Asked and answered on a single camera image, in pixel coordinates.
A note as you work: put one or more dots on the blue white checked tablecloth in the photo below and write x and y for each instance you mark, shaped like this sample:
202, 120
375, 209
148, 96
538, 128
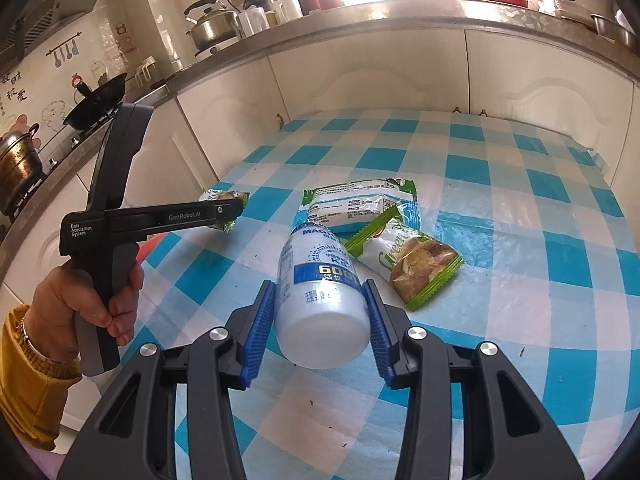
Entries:
500, 210

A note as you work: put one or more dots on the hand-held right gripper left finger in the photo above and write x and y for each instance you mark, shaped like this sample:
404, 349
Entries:
257, 340

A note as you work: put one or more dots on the white plastic rack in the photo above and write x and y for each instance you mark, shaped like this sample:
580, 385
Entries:
146, 71

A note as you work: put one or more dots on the white bottle blue label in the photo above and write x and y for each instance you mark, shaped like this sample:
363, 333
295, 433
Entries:
320, 310

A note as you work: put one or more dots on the steel bowl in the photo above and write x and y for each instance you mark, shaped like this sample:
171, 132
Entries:
615, 30

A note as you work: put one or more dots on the white mug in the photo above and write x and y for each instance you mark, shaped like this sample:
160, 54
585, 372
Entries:
289, 10
254, 22

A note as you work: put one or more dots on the person's left forearm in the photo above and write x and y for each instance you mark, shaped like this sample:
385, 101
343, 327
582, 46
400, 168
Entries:
25, 400

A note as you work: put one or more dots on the small green snack packet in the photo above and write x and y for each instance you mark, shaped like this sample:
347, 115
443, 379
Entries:
227, 195

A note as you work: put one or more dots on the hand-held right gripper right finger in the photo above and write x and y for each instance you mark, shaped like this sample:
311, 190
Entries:
380, 340

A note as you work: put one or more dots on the white green-edged food packet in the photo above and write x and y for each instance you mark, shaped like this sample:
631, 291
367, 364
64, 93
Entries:
350, 205

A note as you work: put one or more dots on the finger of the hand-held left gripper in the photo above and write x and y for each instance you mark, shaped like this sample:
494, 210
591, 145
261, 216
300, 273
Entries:
227, 212

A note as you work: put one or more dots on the black wok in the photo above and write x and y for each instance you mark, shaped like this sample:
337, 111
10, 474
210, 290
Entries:
97, 102

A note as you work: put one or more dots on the steel pot with lid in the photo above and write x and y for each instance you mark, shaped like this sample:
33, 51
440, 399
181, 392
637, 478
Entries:
17, 165

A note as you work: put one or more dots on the steel kettle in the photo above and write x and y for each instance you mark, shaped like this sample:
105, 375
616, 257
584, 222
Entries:
212, 25

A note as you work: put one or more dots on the person's left hand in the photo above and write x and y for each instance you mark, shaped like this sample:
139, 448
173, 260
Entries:
52, 310

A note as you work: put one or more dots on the green bread snack packet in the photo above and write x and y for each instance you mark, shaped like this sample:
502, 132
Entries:
420, 260

